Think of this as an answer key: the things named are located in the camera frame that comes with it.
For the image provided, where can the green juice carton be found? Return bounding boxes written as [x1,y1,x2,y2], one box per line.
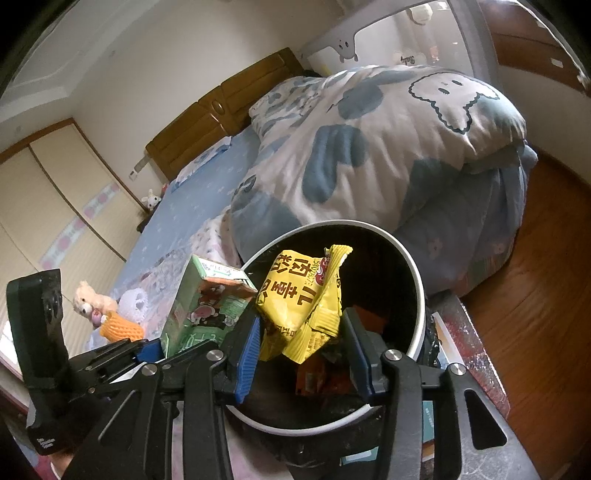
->
[160,255,256,358]

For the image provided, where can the beige teddy bear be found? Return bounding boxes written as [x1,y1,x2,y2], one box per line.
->
[73,281,118,329]

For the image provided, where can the grey crib bed rail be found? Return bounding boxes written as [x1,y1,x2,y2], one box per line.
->
[297,0,502,88]

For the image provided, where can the orange foam fruit net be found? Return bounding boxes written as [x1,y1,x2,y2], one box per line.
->
[99,311,144,343]

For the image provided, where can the round white black trash bin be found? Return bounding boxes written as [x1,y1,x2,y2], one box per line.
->
[228,219,426,437]

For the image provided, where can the small white bunny toy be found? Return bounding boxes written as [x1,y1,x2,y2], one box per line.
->
[141,189,161,212]

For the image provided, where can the wooden headboard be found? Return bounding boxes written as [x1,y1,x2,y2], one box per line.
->
[145,48,304,181]

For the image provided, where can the right hand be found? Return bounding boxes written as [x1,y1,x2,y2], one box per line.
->
[48,450,74,479]

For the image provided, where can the white foam fruit net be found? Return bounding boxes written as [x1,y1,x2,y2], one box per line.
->
[118,288,148,325]

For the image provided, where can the white pillow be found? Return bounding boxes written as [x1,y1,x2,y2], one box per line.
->
[172,136,231,187]

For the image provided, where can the brown drawer cabinet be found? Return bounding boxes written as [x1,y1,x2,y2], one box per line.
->
[479,1,590,96]

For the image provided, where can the blue patterned duvet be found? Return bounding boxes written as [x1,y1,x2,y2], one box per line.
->
[229,65,537,295]

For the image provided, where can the yellow snack wrapper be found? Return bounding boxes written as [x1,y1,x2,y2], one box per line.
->
[256,245,353,365]

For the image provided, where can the blue bed sheet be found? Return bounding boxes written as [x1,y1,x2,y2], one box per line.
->
[111,127,259,297]

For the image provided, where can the cream wardrobe doors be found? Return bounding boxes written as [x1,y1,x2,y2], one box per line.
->
[1,120,144,355]

